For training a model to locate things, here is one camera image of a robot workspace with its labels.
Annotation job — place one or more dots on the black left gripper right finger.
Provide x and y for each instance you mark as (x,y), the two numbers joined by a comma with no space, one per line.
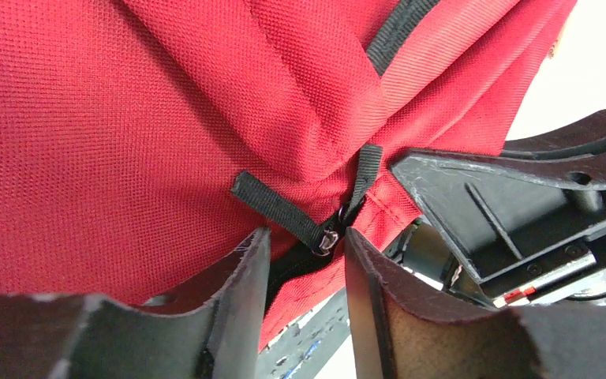
(403,328)

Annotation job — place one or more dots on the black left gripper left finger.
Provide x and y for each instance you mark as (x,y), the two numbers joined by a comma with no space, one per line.
(207,327)

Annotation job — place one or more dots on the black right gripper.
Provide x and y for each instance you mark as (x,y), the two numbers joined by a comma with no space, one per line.
(525,227)

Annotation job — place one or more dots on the red backpack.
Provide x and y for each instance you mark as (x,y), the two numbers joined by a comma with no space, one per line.
(123,124)

